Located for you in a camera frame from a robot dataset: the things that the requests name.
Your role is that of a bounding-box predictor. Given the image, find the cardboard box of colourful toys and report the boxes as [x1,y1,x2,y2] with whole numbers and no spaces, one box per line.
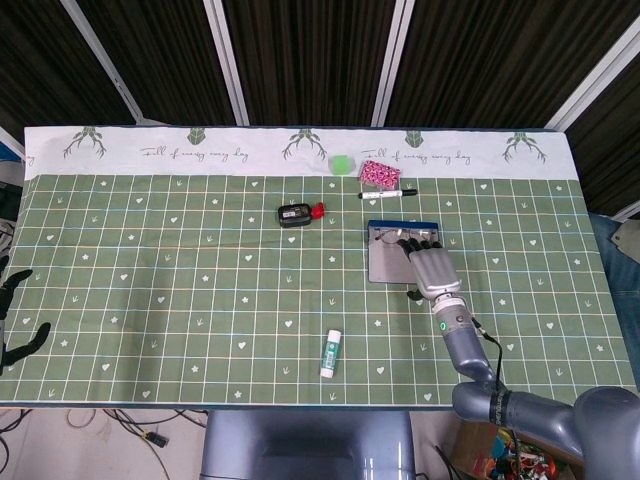
[452,418,584,480]

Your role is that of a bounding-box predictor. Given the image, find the black ink bottle red cap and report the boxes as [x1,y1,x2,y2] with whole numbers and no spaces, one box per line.
[276,201,327,230]

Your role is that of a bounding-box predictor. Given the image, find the green grid tablecloth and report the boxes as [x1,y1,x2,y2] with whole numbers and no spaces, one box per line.
[0,124,637,409]

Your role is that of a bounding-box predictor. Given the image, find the blue denim cloth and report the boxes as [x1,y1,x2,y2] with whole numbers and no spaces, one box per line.
[592,213,640,329]

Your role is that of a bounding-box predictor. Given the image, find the black floor cable tangle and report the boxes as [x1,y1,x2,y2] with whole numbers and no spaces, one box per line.
[97,407,209,451]

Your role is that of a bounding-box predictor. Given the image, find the white partition post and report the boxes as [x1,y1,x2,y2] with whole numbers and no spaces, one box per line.
[59,0,151,126]
[370,0,424,126]
[202,0,250,126]
[544,19,640,132]

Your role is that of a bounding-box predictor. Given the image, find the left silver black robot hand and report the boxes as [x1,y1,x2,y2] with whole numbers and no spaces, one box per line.
[0,268,53,375]

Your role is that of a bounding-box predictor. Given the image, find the white marker pen black cap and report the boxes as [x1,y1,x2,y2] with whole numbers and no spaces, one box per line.
[357,188,419,201]

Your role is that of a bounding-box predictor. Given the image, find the wire-frame eyeglasses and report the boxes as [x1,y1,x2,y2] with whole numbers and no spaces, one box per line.
[373,227,436,246]

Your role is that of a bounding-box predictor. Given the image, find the blue glasses case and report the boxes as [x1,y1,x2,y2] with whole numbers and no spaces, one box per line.
[367,219,442,284]

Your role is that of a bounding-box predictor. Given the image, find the grey flat plate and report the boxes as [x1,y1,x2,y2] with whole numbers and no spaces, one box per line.
[608,219,640,251]

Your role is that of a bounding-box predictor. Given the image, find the blue white board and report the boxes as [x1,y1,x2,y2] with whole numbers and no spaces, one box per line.
[0,125,26,176]

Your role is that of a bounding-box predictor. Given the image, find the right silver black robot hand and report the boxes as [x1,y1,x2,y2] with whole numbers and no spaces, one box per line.
[397,238,462,301]

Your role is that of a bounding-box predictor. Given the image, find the white green glue stick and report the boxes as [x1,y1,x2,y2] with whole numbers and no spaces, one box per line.
[318,328,344,379]

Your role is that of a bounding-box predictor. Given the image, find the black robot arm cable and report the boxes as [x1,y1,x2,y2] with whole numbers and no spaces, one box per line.
[469,317,520,480]

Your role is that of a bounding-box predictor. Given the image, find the blue-grey robot torso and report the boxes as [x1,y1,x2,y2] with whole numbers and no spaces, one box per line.
[199,410,417,480]

